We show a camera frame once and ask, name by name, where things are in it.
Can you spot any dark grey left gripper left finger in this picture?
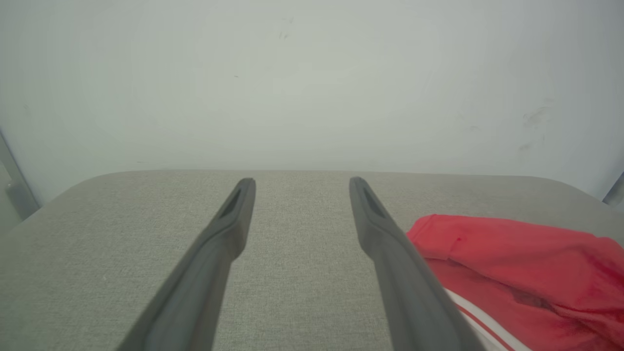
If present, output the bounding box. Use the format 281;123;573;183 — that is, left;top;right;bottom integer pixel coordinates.
117;177;256;351

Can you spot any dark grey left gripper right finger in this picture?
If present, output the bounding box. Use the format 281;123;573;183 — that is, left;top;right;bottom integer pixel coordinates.
349;176;486;351

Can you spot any red and white sports jersey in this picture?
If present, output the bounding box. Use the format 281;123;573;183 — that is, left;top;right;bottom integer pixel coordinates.
406;214;624;351

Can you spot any grey metal frame bar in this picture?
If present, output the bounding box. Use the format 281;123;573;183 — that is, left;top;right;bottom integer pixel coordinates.
0;129;40;221

